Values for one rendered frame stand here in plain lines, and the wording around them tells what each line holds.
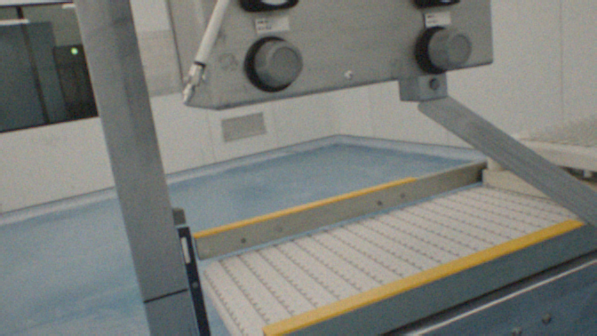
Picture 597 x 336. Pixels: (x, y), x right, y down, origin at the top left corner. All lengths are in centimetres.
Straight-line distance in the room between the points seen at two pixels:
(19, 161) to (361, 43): 512
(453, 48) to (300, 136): 587
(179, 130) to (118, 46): 497
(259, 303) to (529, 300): 26
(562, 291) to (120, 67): 54
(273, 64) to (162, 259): 41
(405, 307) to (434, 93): 18
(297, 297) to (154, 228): 21
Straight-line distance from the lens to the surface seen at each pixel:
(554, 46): 423
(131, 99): 60
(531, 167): 44
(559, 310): 58
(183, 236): 63
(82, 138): 537
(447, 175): 78
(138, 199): 62
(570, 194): 46
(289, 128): 610
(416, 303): 44
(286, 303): 50
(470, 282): 47
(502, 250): 49
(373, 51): 33
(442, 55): 34
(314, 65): 31
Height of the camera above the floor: 112
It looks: 13 degrees down
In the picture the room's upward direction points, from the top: 8 degrees counter-clockwise
